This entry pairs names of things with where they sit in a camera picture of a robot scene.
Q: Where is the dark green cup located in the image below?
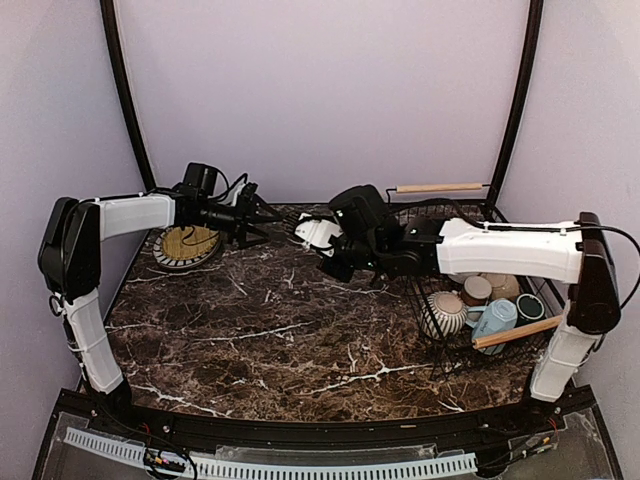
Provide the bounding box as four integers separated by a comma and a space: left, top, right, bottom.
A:
515, 293, 545, 326

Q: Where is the left black frame post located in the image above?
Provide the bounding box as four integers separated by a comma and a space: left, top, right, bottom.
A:
99, 0, 157, 190

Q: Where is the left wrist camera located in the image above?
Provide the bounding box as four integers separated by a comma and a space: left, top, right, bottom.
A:
176, 162, 248, 201

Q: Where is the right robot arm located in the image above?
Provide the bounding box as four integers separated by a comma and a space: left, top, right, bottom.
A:
295, 214, 622, 434

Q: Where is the grey deer pattern plate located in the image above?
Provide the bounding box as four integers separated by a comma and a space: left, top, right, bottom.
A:
157, 229, 222, 273

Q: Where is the black frame post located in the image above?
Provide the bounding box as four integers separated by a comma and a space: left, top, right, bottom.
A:
486, 0, 544, 207
99, 0, 157, 190

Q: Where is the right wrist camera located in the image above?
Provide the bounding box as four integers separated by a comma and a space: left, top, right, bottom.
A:
292, 184, 391, 259

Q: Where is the rear wooden rack handle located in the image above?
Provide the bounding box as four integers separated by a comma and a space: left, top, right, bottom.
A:
394, 183, 487, 194

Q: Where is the woven bamboo plate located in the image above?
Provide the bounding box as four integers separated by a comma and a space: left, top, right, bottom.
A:
160, 224, 221, 263

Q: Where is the black wire dish rack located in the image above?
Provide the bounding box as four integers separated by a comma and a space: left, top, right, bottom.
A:
384, 184, 571, 381

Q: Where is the right black frame post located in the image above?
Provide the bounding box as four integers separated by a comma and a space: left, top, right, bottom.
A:
486, 0, 544, 207

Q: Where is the white slotted cable duct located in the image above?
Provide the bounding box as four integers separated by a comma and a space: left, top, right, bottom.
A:
63, 427, 477, 479

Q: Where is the beige ceramic bowl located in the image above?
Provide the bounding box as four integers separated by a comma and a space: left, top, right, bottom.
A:
481, 273, 521, 301

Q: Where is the white ceramic bowl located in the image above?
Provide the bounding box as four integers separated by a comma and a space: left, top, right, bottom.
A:
448, 273, 474, 284

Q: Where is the front wooden rack handle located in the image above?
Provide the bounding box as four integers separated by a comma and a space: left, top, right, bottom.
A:
472, 315, 563, 350

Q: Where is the striped ceramic bowl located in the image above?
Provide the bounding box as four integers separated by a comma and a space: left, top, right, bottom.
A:
421, 291, 468, 340

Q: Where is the white blue striped plate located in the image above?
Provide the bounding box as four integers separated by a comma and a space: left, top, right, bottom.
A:
152, 227, 221, 271

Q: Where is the wooden rack handle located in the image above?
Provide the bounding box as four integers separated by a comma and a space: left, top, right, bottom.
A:
394, 183, 487, 194
472, 315, 563, 350

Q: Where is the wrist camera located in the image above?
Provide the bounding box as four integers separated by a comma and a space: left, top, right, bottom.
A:
292, 184, 391, 259
176, 162, 248, 201

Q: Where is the brown ceramic cup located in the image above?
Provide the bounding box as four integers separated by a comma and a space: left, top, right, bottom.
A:
460, 276, 493, 307

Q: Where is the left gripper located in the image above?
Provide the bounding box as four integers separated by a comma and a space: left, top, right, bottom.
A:
193, 194, 284, 250

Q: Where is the lime green plastic plate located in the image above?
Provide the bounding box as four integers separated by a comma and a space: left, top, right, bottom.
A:
282, 213, 300, 226

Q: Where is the light blue mug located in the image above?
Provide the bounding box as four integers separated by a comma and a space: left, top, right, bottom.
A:
466, 299, 518, 341

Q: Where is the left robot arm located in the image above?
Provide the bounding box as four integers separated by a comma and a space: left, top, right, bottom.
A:
38, 182, 282, 396

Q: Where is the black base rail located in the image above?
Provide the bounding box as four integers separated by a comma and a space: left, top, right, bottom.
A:
52, 387, 599, 454

